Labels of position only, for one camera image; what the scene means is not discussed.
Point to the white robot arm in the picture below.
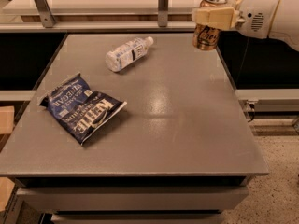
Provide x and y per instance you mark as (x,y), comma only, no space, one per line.
(277,19)

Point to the blue kettle chip bag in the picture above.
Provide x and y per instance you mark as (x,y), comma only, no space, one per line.
(78,109)

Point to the grey upper drawer front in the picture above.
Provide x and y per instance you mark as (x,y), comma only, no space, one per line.
(133,198)

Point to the grey drawer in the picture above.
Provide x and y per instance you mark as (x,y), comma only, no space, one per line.
(133,198)
(98,219)

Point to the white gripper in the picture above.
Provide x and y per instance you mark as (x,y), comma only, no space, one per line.
(258,15)

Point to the clear plastic water bottle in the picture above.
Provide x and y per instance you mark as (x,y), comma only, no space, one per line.
(128,53)

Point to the left metal rail bracket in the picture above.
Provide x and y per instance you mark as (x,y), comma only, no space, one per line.
(45,14)

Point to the middle metal rail bracket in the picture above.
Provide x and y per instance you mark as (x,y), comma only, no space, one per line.
(162,13)

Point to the cardboard box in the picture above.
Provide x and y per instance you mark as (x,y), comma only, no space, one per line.
(6,119)

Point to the orange soda can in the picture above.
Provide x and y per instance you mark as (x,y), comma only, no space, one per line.
(205,37)

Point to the metal rail bracket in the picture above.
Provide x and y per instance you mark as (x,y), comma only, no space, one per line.
(45,14)
(162,13)

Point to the grey lower drawer front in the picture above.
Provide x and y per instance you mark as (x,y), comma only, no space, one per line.
(98,219)

